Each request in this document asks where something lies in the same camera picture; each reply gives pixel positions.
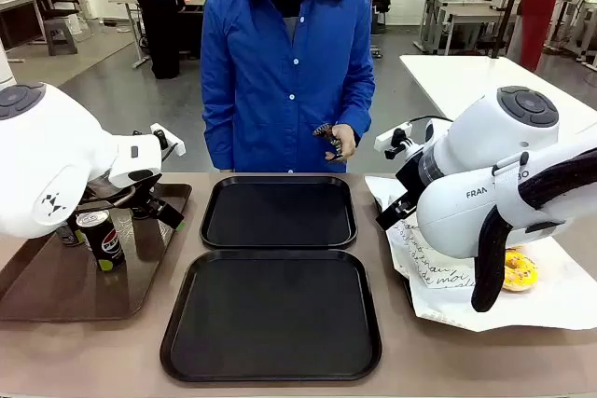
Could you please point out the black plastic tray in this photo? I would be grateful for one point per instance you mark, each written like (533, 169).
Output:
(270, 319)
(280, 216)

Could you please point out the brown plastic tray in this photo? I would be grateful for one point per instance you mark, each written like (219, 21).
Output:
(70, 286)

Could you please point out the grey workbench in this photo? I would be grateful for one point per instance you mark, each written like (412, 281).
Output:
(466, 13)

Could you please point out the person's left forearm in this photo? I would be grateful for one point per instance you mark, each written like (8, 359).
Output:
(359, 104)

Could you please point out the black tripod pole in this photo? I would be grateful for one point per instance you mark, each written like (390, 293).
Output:
(510, 2)

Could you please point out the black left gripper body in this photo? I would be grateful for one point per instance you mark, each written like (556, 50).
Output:
(140, 186)

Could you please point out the yellow glazed donut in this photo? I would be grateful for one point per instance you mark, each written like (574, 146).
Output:
(520, 272)

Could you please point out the person in red dress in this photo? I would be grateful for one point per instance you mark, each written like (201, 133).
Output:
(541, 6)

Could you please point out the white desk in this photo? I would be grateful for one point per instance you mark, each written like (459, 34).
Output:
(18, 2)

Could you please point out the person's left hand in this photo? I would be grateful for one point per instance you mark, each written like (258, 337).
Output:
(347, 141)

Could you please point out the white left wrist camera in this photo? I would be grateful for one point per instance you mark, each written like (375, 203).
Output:
(169, 141)

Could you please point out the metal-legged grey table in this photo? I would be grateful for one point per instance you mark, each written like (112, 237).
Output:
(133, 2)

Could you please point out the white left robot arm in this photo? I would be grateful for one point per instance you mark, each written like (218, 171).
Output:
(46, 146)

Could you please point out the blue button shirt torso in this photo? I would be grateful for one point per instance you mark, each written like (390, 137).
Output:
(280, 90)

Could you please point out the white table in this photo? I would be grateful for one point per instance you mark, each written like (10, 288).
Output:
(466, 76)

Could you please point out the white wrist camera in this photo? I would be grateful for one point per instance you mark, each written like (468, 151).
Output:
(394, 136)
(169, 141)

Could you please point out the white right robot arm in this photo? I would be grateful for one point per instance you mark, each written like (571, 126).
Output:
(466, 211)

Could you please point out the person in black clothes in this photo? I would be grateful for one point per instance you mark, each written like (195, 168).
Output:
(156, 11)

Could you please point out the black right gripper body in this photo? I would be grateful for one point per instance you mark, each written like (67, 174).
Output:
(408, 174)

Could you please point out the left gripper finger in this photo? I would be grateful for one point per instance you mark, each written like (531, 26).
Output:
(141, 213)
(170, 217)

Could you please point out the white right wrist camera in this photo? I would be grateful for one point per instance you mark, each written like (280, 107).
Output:
(394, 136)

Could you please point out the white script-printed paper sheet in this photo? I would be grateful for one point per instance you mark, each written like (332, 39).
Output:
(448, 305)

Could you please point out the person's right forearm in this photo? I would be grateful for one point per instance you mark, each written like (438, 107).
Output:
(217, 137)

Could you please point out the black brown claw clip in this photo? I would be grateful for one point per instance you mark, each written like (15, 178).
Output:
(326, 133)

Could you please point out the black Pepsi can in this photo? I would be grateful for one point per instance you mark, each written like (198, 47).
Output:
(105, 244)

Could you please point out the black tray under paper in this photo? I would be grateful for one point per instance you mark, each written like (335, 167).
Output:
(407, 288)

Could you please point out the desk with black frame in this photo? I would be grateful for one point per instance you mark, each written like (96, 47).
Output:
(576, 2)

